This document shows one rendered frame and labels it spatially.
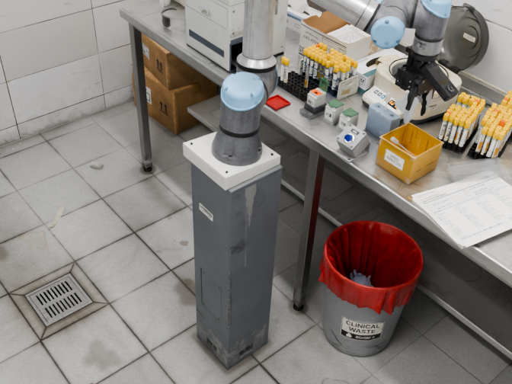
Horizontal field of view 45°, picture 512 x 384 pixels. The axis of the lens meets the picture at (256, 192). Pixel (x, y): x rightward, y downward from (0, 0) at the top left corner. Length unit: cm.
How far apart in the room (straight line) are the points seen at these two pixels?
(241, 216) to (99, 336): 93
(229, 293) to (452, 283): 88
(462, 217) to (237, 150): 65
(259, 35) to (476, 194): 76
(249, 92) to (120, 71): 209
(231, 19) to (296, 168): 89
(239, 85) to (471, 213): 73
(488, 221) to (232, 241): 74
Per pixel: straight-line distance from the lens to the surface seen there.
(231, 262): 198
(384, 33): 156
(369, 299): 220
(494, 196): 190
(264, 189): 187
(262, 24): 178
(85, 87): 367
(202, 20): 238
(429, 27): 170
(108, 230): 297
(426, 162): 189
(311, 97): 209
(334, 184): 280
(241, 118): 173
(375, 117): 201
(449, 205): 183
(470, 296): 247
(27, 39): 341
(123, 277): 275
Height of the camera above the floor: 202
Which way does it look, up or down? 40 degrees down
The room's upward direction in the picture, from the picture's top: 3 degrees clockwise
